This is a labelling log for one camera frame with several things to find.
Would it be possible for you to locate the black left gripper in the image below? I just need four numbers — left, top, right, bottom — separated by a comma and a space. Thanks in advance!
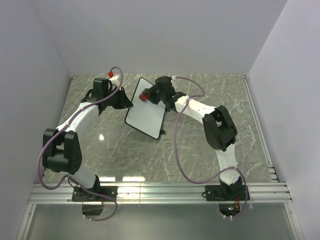
104, 88, 134, 110

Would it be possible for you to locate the red bone-shaped eraser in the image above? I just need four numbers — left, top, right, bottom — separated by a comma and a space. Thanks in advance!
139, 94, 148, 102

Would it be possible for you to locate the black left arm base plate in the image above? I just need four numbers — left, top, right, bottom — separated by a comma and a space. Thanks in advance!
71, 186, 118, 202

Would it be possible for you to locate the aluminium mounting rail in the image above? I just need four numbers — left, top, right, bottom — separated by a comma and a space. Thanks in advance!
28, 182, 292, 205

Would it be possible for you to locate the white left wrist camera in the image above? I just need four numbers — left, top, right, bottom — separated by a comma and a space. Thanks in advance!
107, 71, 123, 87

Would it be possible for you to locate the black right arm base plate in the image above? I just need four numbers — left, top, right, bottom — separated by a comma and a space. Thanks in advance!
201, 185, 250, 202

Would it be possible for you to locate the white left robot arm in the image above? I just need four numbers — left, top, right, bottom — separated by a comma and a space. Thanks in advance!
38, 74, 133, 201

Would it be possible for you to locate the small white whiteboard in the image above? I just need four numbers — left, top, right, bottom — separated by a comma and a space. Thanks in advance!
124, 77, 166, 140

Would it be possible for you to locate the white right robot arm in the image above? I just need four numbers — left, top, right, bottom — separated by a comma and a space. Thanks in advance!
139, 76, 245, 200

